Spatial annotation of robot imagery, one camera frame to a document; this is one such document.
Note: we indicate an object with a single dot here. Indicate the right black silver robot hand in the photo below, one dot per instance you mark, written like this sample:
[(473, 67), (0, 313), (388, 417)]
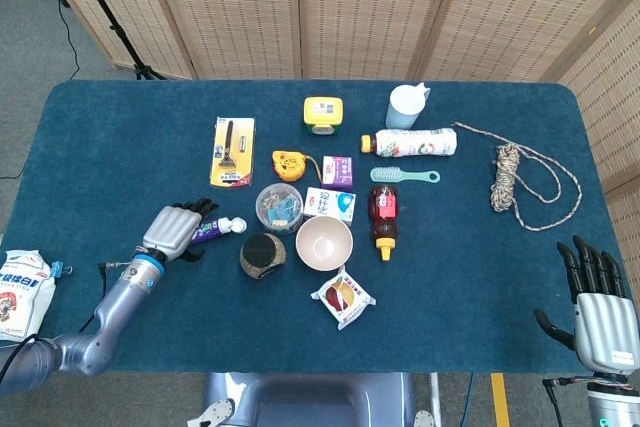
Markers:
[(605, 332)]

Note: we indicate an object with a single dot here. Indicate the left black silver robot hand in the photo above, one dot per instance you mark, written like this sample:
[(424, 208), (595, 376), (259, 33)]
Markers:
[(172, 232)]

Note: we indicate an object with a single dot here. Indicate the purple white toothpaste tube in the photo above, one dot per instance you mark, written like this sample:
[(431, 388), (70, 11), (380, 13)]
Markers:
[(220, 228)]

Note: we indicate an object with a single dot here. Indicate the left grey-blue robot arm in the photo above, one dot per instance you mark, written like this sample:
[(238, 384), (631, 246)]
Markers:
[(115, 307)]

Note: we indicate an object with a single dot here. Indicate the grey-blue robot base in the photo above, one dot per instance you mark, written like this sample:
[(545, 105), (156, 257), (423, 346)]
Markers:
[(310, 397)]

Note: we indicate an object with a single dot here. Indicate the white lotion bottle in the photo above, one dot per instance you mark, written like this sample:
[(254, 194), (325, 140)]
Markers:
[(415, 142)]

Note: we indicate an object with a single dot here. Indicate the yellow razor blister pack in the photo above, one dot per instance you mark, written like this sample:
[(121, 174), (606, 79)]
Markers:
[(233, 157)]

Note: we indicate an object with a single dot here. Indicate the dark blue table mat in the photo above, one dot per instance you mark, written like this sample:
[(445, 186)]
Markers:
[(125, 147)]

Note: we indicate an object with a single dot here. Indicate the clear tub of binder clips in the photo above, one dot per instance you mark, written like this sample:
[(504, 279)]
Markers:
[(279, 207)]

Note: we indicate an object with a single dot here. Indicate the blue binder clip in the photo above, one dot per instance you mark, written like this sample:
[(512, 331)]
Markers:
[(56, 269)]

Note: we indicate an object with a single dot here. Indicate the yellow floor tape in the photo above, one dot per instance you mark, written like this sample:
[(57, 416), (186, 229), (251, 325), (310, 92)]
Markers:
[(500, 399)]

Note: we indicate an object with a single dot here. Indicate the yellow tape measure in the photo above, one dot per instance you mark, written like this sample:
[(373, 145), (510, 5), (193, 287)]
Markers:
[(287, 165)]

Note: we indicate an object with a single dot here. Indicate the beige plastic bowl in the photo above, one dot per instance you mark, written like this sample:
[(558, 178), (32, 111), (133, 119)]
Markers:
[(324, 244)]

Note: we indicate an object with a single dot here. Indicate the blue white milk carton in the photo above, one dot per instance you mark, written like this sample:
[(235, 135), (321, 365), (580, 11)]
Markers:
[(330, 202)]

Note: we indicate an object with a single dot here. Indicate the white sugar bag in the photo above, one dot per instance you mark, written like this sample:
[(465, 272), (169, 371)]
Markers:
[(22, 297)]

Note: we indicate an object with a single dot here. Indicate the purple white small carton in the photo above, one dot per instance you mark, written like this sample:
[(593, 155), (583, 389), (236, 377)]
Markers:
[(337, 173)]

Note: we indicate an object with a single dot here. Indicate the white table leg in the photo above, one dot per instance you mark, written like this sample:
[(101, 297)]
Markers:
[(436, 397)]

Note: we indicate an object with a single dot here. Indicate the white snack packet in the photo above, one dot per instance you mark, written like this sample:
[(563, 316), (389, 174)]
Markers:
[(342, 297)]

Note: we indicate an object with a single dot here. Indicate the green tub with yellow lid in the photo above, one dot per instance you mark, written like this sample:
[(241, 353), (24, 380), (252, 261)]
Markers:
[(323, 111)]

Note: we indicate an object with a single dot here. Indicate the honey bottle yellow nozzle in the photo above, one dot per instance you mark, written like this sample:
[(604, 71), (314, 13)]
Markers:
[(383, 217)]

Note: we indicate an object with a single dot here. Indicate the teal plastic hairbrush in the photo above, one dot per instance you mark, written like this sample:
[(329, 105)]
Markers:
[(387, 175)]

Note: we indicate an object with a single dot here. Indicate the black tripod stand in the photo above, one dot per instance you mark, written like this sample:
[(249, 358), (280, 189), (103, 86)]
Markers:
[(107, 17)]

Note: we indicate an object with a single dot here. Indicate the light blue mug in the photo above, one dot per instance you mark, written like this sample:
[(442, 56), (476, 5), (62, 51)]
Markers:
[(402, 112)]

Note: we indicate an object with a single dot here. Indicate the white perforated bracket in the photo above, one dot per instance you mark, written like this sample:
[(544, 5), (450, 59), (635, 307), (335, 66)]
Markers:
[(215, 413), (423, 419)]

